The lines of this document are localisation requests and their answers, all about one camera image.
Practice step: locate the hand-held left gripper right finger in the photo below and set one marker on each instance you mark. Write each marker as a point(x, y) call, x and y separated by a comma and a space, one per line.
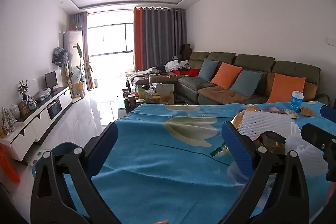
point(236, 145)

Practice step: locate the small blue cushion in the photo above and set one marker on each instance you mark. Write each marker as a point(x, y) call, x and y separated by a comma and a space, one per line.
point(208, 69)

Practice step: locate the blue floral blanket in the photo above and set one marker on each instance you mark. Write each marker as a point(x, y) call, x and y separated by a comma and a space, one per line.
point(162, 174)

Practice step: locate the gold brown snack wrapper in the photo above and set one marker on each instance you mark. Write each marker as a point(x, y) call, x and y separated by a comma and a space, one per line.
point(273, 142)

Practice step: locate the blue and white cup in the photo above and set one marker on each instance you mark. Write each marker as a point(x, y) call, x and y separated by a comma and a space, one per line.
point(297, 102)

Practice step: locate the orange cushion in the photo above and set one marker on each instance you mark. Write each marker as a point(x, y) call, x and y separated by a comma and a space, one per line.
point(225, 75)
point(284, 87)

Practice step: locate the white foam fruit net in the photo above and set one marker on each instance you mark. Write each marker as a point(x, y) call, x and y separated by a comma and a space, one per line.
point(265, 124)
point(302, 158)

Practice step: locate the orange and grey curtain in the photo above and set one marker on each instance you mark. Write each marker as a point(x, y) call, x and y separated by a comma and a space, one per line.
point(157, 37)

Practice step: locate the large window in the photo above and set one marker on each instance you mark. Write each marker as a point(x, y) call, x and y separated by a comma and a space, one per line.
point(110, 35)

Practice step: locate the green sofa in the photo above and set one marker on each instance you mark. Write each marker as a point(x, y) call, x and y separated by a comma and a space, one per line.
point(252, 60)

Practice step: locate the white and black cabinet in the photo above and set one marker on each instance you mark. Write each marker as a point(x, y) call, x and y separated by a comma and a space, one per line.
point(29, 132)

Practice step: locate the teal plastic bin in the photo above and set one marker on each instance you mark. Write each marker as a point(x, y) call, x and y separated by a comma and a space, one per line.
point(65, 146)

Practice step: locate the white wall outlet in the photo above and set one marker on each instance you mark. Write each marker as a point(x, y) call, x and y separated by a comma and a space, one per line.
point(330, 40)

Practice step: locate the small black monitor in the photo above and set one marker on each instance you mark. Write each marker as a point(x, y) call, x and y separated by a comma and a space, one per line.
point(50, 79)

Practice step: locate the small printed wrapper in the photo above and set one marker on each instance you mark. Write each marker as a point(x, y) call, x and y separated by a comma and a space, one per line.
point(292, 113)

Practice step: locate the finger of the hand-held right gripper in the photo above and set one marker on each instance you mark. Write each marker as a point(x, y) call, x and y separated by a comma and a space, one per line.
point(319, 138)
point(329, 112)

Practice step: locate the pile of clothes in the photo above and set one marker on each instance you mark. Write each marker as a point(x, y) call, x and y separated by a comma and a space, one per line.
point(173, 66)

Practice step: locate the clear plastic bag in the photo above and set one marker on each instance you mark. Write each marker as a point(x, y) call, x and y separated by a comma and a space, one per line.
point(44, 94)

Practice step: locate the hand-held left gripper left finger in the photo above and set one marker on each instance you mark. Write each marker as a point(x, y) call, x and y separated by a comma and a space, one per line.
point(111, 133)

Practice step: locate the red snack packet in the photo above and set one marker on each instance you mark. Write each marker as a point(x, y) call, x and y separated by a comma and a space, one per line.
point(274, 110)

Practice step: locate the brown framed picture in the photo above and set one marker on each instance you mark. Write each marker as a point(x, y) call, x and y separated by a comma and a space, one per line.
point(23, 107)

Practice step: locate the plastic-covered fan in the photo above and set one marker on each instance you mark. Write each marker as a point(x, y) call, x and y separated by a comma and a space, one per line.
point(60, 56)

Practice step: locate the orange plastic bag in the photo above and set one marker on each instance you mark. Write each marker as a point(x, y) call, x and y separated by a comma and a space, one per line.
point(8, 166)

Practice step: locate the dark coffee table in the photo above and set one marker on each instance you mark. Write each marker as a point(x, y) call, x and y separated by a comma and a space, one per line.
point(181, 100)

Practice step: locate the small red-potted plant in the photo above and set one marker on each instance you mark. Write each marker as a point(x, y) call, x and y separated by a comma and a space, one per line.
point(75, 25)

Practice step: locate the tall potted plant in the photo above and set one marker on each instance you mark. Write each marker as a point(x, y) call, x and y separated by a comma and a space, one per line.
point(80, 74)

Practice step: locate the blue and white porcelain jar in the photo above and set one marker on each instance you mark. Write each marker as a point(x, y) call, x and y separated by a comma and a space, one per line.
point(32, 104)

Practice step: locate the green zigzag-edged wrapper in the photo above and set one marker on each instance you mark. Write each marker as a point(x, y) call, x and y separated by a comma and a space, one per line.
point(220, 151)

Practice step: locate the white bathroom scale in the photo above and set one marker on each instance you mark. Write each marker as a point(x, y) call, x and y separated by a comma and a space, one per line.
point(33, 158)

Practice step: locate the large blue cushion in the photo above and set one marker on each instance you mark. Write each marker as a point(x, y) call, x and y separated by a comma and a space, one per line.
point(246, 83)

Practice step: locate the white standing air conditioner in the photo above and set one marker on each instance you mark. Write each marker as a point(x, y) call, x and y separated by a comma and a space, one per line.
point(72, 40)

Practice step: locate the group of food jars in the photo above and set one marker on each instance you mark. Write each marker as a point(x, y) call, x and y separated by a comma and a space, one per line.
point(139, 94)

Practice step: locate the glass ornament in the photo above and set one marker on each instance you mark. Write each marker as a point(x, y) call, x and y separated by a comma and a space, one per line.
point(8, 121)

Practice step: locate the purple and orange curtain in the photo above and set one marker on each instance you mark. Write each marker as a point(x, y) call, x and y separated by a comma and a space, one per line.
point(85, 50)

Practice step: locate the plant in blue vase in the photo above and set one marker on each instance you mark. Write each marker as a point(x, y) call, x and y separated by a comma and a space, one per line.
point(23, 88)

